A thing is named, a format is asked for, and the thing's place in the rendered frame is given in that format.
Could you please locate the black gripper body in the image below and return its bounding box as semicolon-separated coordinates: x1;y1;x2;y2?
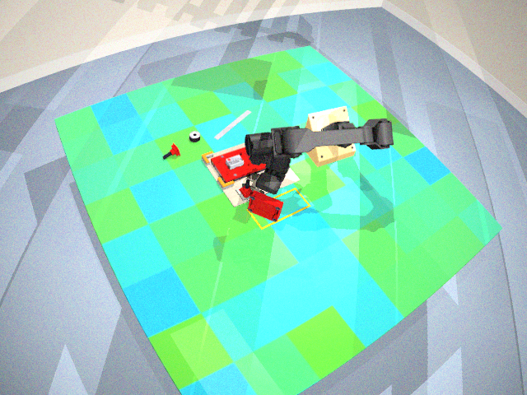
255;152;291;195

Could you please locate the small black tyre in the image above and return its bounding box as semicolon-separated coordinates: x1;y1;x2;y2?
189;131;200;142

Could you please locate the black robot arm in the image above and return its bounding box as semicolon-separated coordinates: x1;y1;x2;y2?
245;118;394;169

